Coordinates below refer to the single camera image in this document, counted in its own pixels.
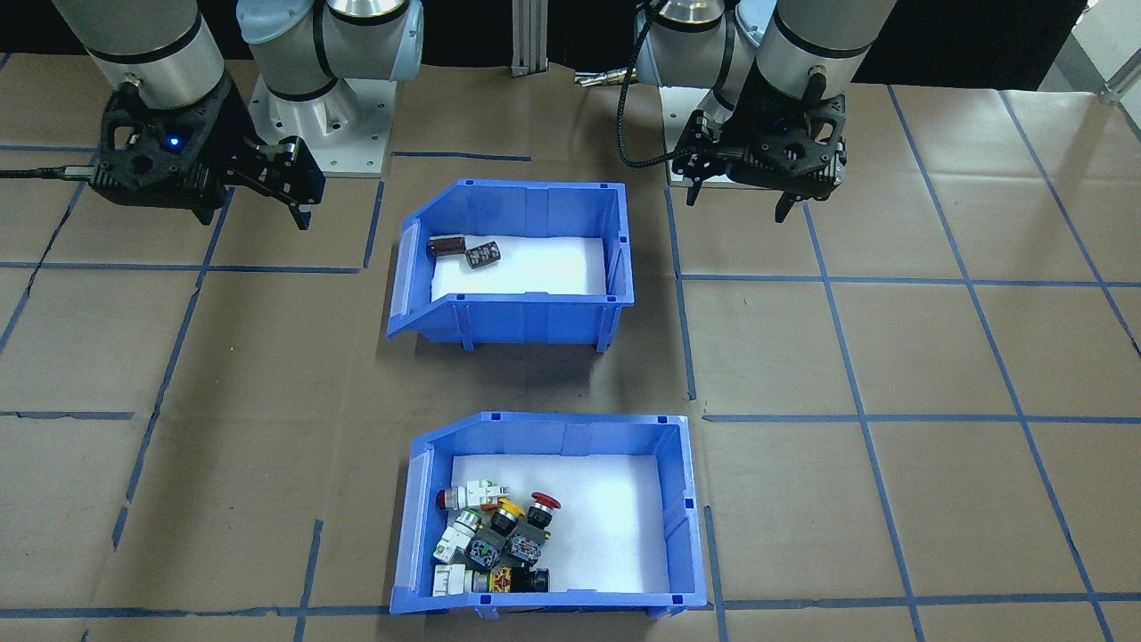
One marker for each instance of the brass metal plug connector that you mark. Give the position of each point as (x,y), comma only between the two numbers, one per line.
(606,78)

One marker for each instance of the blue plastic storage bin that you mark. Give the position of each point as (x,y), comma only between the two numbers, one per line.
(535,312)
(553,430)

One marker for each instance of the dark brown cylindrical capacitor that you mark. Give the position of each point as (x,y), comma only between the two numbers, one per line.
(482,254)
(446,246)

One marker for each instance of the aluminium extrusion post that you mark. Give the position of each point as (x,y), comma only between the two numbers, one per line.
(530,36)

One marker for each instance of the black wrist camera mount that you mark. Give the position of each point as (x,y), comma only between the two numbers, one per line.
(704,152)
(120,165)

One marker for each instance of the black knob switch yellow block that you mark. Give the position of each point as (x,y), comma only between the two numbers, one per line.
(521,580)

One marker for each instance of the white pilot lamp red lens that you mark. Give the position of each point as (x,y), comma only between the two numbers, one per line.
(477,492)

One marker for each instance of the white switch silver collar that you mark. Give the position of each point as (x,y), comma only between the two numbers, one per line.
(455,581)

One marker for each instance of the yellow push button switch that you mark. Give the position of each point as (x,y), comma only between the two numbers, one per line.
(510,510)

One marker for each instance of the grey contact block switch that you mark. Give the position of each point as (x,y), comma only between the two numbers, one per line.
(486,553)

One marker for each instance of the silver metal frame bar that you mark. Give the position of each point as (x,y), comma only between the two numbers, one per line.
(1123,85)

